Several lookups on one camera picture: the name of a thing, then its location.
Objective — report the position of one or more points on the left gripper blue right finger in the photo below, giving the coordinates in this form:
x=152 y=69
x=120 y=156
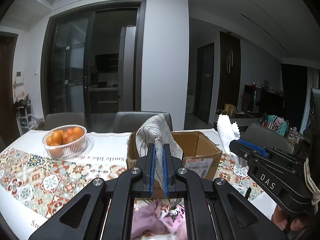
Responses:
x=173 y=188

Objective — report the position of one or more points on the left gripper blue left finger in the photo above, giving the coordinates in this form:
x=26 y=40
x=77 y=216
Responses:
x=144 y=187

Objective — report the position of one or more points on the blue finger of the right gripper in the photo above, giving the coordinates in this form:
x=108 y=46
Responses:
x=259 y=149
x=243 y=153

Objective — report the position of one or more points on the white zigzag-edged cloth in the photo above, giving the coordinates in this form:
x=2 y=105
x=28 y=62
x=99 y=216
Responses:
x=228 y=132

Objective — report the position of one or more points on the mauve knitted cloth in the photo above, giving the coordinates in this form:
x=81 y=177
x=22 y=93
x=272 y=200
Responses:
x=146 y=220

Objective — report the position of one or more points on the beige patterned cloth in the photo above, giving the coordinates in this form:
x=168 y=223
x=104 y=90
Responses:
x=156 y=130

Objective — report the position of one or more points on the right hand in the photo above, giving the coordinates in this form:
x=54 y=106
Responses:
x=280 y=219

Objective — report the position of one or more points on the grey chair right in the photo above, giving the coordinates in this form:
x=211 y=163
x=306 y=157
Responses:
x=264 y=137

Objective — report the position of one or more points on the grey chair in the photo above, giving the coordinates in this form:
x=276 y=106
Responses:
x=59 y=119
x=131 y=121
x=264 y=137

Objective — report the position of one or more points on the low tv cabinet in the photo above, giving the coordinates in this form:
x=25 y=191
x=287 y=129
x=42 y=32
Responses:
x=243 y=119

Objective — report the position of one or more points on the pink cartoon packet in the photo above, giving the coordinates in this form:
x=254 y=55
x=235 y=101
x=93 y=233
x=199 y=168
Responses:
x=172 y=214

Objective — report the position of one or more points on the colourful clothes pile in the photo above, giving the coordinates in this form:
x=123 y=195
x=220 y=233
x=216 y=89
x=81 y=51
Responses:
x=275 y=123

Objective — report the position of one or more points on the cardboard box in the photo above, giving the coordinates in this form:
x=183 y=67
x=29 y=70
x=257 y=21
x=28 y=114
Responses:
x=200 y=155

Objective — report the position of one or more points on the grey chair far middle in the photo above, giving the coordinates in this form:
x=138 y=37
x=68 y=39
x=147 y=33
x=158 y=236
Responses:
x=131 y=121

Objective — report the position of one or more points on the white fruit basket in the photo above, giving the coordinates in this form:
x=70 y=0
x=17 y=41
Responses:
x=66 y=143

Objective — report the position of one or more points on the oranges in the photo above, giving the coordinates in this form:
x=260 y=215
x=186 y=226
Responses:
x=63 y=136

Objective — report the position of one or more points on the grey chair far left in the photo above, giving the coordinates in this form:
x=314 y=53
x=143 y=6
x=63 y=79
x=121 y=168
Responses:
x=59 y=119

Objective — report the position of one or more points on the white shelf rack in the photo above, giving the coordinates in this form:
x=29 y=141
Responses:
x=24 y=112

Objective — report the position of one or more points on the sliding glass door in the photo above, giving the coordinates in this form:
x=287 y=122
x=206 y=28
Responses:
x=79 y=65

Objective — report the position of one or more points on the refrigerator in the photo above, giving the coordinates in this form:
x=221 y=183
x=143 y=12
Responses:
x=126 y=68

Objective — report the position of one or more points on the wall intercom panel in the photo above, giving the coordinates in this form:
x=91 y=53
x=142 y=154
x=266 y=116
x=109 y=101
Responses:
x=19 y=79

